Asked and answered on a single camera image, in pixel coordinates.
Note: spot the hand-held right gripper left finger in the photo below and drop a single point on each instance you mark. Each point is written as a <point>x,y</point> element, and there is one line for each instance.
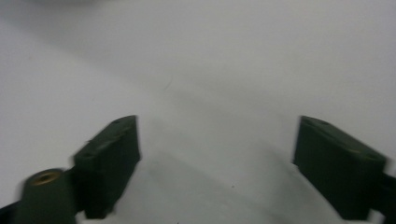
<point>107,168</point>

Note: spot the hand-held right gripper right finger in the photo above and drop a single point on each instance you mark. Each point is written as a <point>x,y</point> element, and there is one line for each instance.
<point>339,168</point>

